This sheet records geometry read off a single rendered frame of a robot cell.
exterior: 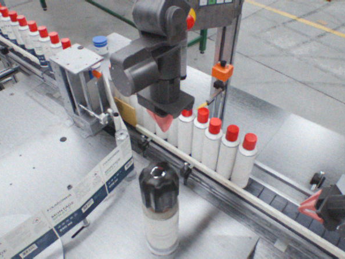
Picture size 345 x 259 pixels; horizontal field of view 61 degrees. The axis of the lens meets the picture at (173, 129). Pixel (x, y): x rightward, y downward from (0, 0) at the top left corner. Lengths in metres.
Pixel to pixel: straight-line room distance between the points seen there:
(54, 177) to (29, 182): 0.07
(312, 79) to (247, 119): 1.90
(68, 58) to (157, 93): 0.50
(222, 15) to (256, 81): 2.10
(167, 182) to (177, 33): 0.27
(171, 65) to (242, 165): 0.42
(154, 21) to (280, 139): 0.81
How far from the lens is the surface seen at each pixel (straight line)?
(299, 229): 0.88
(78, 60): 0.97
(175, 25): 0.47
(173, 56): 0.50
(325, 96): 2.91
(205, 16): 0.77
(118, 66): 0.47
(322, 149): 1.20
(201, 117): 0.83
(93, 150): 1.04
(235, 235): 0.86
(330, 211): 0.81
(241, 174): 0.87
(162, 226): 0.68
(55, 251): 0.87
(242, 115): 1.23
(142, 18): 0.50
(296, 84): 2.94
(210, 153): 0.87
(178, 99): 0.57
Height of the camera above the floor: 1.65
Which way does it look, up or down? 46 degrees down
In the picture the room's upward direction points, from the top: straight up
